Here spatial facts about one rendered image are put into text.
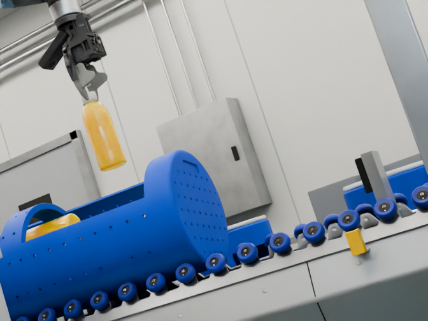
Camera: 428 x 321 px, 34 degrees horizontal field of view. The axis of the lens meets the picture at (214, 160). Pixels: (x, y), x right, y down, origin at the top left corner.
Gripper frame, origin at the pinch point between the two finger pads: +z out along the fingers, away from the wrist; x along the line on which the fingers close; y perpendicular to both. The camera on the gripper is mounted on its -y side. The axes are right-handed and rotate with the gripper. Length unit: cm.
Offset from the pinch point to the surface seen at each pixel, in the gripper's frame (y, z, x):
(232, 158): -72, 3, 306
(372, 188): 60, 45, -11
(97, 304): -6, 49, -18
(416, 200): 68, 50, -18
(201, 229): 20.9, 41.2, -10.1
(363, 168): 60, 41, -10
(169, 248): 15.9, 42.6, -18.6
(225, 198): -87, 28, 306
